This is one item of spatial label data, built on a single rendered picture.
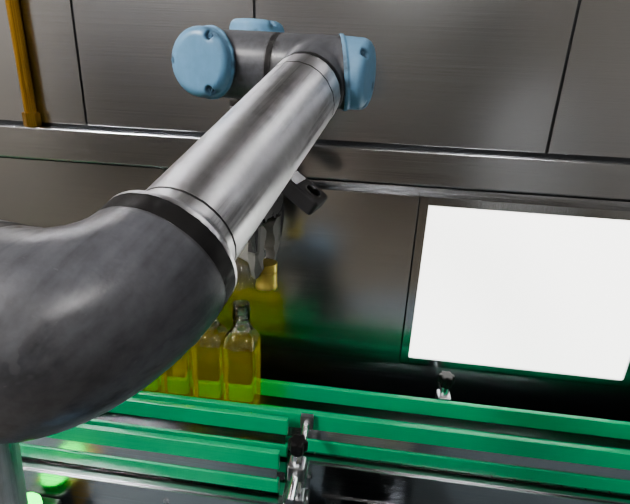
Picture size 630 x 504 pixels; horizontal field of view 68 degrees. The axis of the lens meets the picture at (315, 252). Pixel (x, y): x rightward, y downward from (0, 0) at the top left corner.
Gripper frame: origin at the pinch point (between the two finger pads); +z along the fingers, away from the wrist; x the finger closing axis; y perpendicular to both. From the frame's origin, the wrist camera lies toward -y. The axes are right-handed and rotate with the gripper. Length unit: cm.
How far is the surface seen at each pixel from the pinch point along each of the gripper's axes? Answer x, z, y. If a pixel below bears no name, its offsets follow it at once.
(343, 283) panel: -15.7, 7.4, -8.3
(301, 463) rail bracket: 11.6, 24.6, -12.6
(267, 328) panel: -12.0, 19.0, 5.6
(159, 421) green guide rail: 9.3, 29.5, 15.6
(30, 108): -1, -20, 50
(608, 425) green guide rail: -19, 25, -57
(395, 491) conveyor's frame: -1.4, 37.3, -25.3
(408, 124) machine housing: -20.8, -22.1, -15.8
